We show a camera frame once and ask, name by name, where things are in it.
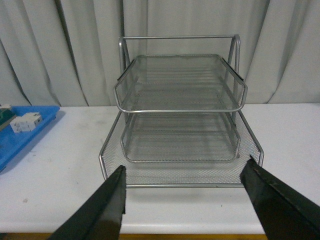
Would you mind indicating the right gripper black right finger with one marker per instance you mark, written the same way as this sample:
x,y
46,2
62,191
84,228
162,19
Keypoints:
x,y
283,212

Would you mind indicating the silver mesh tray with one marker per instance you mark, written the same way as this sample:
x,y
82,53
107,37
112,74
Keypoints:
x,y
203,83
180,138
180,174

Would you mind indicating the blue plastic tray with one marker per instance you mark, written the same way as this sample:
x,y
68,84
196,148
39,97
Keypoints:
x,y
12,143

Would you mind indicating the green terminal block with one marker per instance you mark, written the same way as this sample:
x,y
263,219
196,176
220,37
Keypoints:
x,y
6,116

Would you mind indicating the grey curtain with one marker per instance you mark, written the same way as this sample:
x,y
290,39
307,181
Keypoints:
x,y
65,52

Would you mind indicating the white circuit breaker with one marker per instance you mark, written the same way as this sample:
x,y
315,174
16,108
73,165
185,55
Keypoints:
x,y
26,123

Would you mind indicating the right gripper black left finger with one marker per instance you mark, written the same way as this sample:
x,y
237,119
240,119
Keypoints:
x,y
100,217

